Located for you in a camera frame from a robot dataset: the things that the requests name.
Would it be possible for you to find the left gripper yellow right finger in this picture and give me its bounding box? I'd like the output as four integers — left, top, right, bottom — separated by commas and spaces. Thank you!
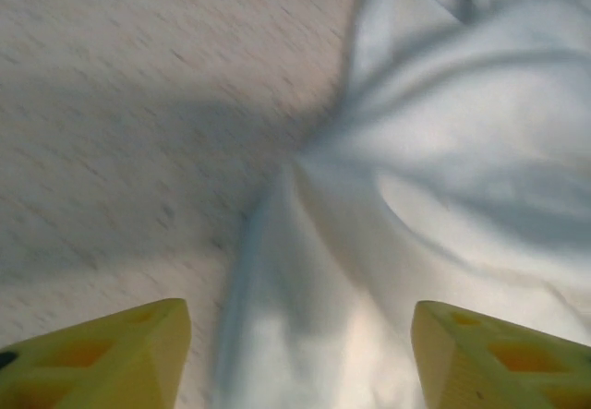
410, 300, 591, 409

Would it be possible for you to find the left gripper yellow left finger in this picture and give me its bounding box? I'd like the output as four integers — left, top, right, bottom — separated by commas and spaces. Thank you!
0, 297, 193, 409

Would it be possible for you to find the white t-shirt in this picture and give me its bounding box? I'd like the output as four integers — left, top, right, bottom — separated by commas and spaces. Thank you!
211, 0, 591, 409

